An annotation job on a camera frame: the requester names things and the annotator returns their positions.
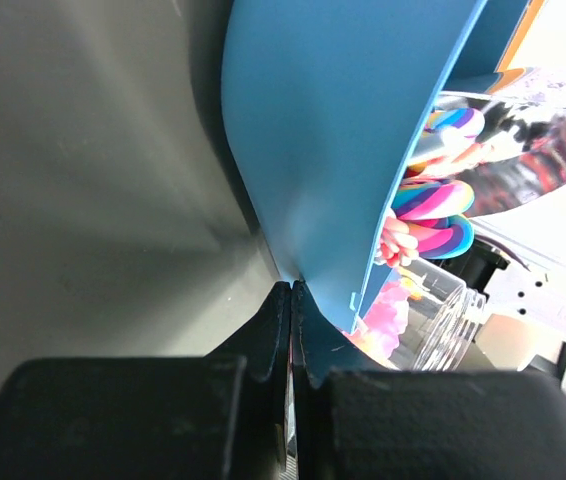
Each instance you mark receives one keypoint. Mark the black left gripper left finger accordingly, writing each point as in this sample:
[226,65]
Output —
[219,416]

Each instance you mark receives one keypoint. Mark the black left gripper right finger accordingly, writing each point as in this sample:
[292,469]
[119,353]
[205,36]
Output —
[358,420]

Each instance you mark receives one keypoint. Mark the blue candy tray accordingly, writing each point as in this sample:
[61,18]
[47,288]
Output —
[322,101]

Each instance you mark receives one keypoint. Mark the silver metal scoop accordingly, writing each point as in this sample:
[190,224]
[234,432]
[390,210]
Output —
[520,155]

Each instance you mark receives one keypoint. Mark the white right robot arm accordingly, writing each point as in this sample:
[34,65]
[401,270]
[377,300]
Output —
[518,261]

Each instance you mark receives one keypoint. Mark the orange candy tray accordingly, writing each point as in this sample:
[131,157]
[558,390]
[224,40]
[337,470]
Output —
[520,40]

